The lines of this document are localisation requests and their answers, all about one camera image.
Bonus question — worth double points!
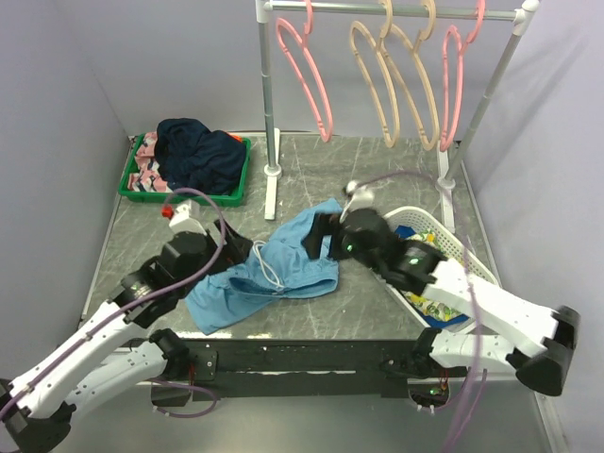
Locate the light blue shorts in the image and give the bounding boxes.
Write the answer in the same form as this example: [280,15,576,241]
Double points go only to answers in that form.
[185,198,342,335]

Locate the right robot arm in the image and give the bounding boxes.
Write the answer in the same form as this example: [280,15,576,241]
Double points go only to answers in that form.
[301,208,580,396]

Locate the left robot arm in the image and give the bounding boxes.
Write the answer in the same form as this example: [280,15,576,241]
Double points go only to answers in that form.
[1,220,252,452]

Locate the beige hanger left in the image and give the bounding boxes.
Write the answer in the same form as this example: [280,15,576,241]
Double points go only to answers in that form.
[349,0,401,149]

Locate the beige hanger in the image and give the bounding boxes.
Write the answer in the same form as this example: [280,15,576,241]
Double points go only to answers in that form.
[378,0,441,152]
[349,0,401,149]

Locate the beige hanger right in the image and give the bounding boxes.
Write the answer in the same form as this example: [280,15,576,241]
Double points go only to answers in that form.
[378,0,441,152]

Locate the royal blue garment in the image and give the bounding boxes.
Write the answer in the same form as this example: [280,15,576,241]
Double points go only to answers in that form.
[394,225,416,240]

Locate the green plastic tray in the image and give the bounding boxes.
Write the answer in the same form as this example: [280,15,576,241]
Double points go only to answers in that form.
[117,133,252,209]

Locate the pink patterned cloth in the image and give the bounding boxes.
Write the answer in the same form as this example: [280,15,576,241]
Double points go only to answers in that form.
[126,132,172,193]

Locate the white perforated laundry basket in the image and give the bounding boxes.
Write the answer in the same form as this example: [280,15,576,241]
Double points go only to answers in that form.
[384,207,475,334]

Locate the navy blue garment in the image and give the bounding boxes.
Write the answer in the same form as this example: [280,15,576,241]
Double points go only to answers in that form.
[155,118,247,195]

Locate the lemon print cloth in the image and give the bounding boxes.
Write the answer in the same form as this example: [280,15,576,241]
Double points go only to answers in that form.
[402,230,468,327]

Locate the white clothes rack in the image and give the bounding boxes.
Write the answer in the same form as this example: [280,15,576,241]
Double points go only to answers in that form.
[256,1,540,231]

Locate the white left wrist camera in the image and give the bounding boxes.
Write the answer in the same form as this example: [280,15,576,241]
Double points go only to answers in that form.
[160,199,207,235]

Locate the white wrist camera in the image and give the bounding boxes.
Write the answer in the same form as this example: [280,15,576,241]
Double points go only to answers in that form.
[343,180,375,213]
[160,199,207,235]

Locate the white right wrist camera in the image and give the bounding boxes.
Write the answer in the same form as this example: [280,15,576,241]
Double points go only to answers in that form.
[343,180,375,213]

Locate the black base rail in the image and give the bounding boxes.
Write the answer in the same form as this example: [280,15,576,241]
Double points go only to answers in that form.
[160,339,466,398]

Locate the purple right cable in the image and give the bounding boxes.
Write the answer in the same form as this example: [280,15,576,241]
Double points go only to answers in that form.
[367,170,488,453]

